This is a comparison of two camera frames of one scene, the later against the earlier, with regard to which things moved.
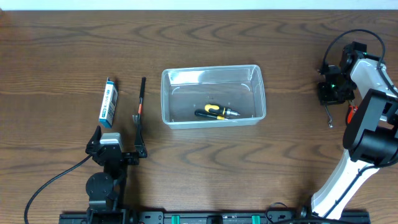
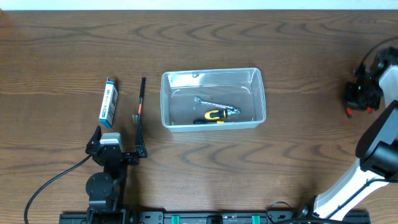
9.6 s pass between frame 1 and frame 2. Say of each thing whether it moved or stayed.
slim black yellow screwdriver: moved
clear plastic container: stayed
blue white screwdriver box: stayed
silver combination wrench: moved
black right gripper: moved
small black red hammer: stayed
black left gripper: stayed
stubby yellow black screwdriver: moved
